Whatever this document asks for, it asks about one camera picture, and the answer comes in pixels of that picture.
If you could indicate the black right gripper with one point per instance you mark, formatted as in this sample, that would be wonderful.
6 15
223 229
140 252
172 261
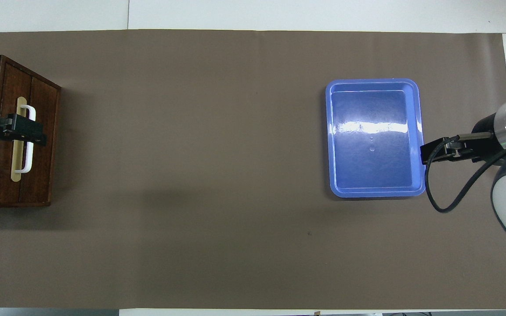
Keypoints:
486 145

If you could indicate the wooden drawer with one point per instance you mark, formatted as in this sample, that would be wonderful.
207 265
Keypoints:
42 175

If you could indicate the blue plastic tray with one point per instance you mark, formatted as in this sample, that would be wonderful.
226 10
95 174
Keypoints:
374 166

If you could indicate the brown table mat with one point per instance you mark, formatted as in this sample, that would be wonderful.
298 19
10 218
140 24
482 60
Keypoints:
218 175

